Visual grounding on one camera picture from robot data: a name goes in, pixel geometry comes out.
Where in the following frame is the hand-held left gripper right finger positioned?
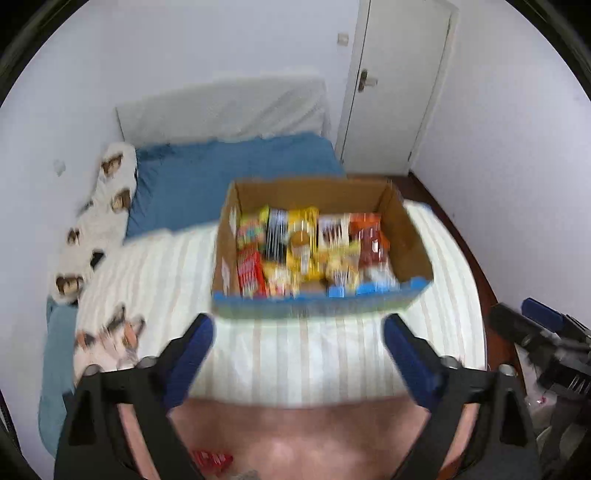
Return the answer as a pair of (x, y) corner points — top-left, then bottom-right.
(384, 313), (541, 480)

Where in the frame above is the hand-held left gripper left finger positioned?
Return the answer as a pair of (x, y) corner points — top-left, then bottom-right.
(54, 313), (216, 480)

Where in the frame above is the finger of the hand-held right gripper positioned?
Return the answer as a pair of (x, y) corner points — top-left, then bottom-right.
(488, 302), (563, 352)
(522, 298), (591, 337)

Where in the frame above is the cardboard box with blue print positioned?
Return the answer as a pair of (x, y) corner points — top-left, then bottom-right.
(211, 178), (435, 320)

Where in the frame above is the cream striped blanket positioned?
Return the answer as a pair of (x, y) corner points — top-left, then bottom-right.
(76, 198), (489, 411)

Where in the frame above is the red snack packet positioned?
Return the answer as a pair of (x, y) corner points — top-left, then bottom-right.
(190, 448), (234, 476)

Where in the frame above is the group of assorted snack packets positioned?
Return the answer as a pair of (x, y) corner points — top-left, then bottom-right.
(235, 205), (400, 298)

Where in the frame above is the cat print white cloth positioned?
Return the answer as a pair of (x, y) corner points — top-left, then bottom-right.
(48, 141), (147, 385)

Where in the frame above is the white pillow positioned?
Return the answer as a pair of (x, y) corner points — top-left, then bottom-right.
(115, 78), (328, 146)

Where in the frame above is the white door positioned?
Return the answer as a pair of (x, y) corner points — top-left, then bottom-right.
(335, 0), (460, 177)

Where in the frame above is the brown wooden bed frame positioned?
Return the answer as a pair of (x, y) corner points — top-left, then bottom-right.
(346, 172), (525, 370)

